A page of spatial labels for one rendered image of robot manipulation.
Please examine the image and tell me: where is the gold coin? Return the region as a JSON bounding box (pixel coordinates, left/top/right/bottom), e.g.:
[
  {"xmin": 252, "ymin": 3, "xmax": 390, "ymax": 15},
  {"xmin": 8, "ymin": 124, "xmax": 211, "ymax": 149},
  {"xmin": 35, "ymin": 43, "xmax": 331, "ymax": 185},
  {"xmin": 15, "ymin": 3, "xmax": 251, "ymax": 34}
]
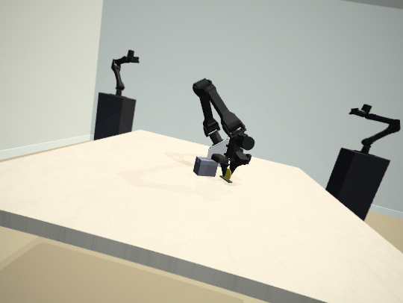
[{"xmin": 223, "ymin": 168, "xmax": 231, "ymax": 180}]

